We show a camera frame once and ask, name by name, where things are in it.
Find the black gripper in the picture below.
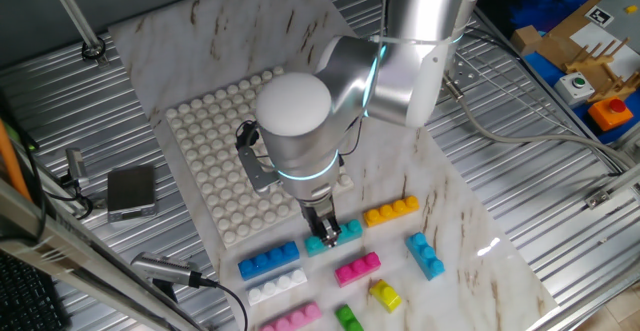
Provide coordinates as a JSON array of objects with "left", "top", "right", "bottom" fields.
[{"left": 298, "top": 194, "right": 340, "bottom": 249}]

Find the teal four-stud block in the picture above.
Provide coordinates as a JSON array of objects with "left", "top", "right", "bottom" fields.
[{"left": 303, "top": 219, "right": 364, "bottom": 258}]

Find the magenta three-stud block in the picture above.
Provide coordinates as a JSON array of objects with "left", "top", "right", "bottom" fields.
[{"left": 333, "top": 251, "right": 382, "bottom": 289}]

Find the blue four-stud block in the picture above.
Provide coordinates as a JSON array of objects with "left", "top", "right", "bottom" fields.
[{"left": 237, "top": 240, "right": 301, "bottom": 282}]

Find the orange four-stud block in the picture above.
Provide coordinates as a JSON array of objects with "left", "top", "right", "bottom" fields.
[{"left": 362, "top": 195, "right": 421, "bottom": 229}]

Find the white four-stud block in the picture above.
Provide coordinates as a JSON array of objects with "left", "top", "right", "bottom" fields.
[{"left": 246, "top": 267, "right": 309, "bottom": 307}]

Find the yellow two-stud block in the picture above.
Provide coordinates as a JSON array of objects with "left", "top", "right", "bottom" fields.
[{"left": 368, "top": 279, "right": 403, "bottom": 314}]

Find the green two-stud block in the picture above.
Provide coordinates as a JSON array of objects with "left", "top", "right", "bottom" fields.
[{"left": 334, "top": 304, "right": 365, "bottom": 331}]

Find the pink four-stud block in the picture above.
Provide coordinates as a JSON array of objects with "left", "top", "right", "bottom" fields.
[{"left": 258, "top": 300, "right": 324, "bottom": 331}]

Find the light blue three-stud block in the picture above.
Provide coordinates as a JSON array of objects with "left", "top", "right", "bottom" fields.
[{"left": 404, "top": 231, "right": 446, "bottom": 282}]

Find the white studded baseplate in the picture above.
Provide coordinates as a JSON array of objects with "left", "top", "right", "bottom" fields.
[{"left": 164, "top": 65, "right": 355, "bottom": 250}]

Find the silver digital scale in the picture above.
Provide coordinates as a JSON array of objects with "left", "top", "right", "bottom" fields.
[{"left": 106, "top": 164, "right": 159, "bottom": 224}]

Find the marble pattern board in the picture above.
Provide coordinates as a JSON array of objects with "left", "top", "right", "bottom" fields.
[{"left": 107, "top": 0, "right": 559, "bottom": 331}]

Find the small cardboard box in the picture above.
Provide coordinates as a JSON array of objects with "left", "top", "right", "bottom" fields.
[{"left": 509, "top": 24, "right": 544, "bottom": 57}]

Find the white box green button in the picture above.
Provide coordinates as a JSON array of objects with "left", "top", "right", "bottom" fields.
[{"left": 553, "top": 71, "right": 596, "bottom": 107}]

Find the brown cardboard sheet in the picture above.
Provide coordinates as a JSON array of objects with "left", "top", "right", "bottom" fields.
[{"left": 519, "top": 0, "right": 606, "bottom": 72}]

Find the black keyboard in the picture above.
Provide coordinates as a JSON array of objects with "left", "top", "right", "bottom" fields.
[{"left": 0, "top": 250, "right": 71, "bottom": 331}]

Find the orange box red button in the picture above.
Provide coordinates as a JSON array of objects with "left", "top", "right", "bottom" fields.
[{"left": 587, "top": 97, "right": 635, "bottom": 133}]

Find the wooden peg rack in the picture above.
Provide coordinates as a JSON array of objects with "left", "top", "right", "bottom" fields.
[{"left": 563, "top": 37, "right": 640, "bottom": 103}]

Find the orange pole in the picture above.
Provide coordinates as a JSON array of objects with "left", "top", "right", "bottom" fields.
[{"left": 0, "top": 118, "right": 32, "bottom": 202}]

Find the white paper sheet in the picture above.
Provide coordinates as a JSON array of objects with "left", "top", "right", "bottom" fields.
[{"left": 569, "top": 20, "right": 640, "bottom": 80}]

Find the aluminium tripod pole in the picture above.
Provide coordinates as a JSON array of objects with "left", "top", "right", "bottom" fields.
[{"left": 42, "top": 0, "right": 109, "bottom": 67}]

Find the black white marker tag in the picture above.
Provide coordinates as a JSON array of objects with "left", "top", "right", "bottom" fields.
[{"left": 583, "top": 4, "right": 615, "bottom": 28}]

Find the grey studded board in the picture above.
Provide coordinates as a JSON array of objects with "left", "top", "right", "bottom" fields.
[{"left": 597, "top": 0, "right": 640, "bottom": 55}]

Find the black camera cable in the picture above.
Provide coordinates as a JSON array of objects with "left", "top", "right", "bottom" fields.
[{"left": 199, "top": 276, "right": 250, "bottom": 331}]

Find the silver camera on stand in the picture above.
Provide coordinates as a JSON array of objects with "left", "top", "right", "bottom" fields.
[{"left": 130, "top": 251, "right": 204, "bottom": 302}]

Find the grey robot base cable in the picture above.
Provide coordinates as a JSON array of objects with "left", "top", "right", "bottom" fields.
[{"left": 439, "top": 75, "right": 634, "bottom": 172}]

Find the perforated robot base plate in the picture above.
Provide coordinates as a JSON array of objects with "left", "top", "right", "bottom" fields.
[{"left": 446, "top": 53, "right": 481, "bottom": 95}]

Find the aluminium frame beam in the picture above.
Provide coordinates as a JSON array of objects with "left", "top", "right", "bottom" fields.
[{"left": 0, "top": 178, "right": 201, "bottom": 331}]

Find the small silver camera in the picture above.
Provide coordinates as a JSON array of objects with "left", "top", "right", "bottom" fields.
[{"left": 64, "top": 148, "right": 90, "bottom": 188}]

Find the small aluminium corner bracket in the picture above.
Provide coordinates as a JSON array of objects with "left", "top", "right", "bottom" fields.
[{"left": 584, "top": 188, "right": 615, "bottom": 210}]

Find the black ring on pole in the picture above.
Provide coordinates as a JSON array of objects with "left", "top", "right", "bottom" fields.
[{"left": 81, "top": 35, "right": 107, "bottom": 62}]

